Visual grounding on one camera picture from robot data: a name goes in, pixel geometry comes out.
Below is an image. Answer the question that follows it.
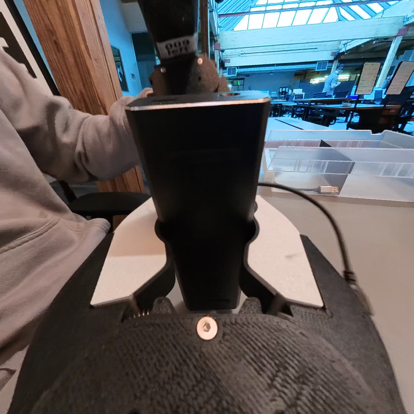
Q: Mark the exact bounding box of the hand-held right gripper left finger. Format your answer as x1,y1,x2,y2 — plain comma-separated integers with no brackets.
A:
91,197,175,311

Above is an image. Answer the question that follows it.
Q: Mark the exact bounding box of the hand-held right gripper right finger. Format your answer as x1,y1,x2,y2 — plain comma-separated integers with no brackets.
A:
241,197,324,314

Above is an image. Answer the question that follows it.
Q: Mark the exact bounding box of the black multi-port USB hub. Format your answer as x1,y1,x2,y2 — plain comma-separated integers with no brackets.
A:
124,91,271,312

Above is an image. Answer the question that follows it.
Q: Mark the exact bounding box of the black cable with grey plug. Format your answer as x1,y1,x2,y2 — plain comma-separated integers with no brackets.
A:
258,182,375,316

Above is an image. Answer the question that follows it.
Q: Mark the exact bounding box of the clear plastic bin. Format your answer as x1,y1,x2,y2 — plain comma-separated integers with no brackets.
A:
263,129,414,202

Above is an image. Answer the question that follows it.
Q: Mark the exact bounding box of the row of dark tables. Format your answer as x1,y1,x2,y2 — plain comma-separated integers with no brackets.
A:
270,95,414,133

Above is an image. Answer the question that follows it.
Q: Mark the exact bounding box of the framed wall poster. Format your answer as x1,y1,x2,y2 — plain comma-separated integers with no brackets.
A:
0,0,60,96

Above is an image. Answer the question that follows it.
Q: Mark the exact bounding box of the cable with silver USB plug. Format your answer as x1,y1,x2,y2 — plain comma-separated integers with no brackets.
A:
302,185,340,196

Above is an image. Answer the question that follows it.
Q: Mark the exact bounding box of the person's grey hoodie torso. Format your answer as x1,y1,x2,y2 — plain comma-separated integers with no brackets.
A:
0,49,112,356

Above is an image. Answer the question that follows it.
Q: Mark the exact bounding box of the wooden post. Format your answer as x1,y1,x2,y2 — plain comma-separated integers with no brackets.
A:
23,0,146,194

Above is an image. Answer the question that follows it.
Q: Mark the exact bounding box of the standing whiteboard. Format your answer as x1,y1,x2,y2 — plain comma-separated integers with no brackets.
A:
355,61,381,95
386,61,414,95

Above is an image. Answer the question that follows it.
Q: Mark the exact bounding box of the dark wall picture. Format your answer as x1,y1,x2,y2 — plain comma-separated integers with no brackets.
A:
111,45,129,93

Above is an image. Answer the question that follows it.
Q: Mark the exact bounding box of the person's left forearm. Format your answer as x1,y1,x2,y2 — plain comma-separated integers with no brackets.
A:
42,95,143,182

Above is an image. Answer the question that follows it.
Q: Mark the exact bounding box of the black office chair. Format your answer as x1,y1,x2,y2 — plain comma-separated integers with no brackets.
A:
60,181,152,232

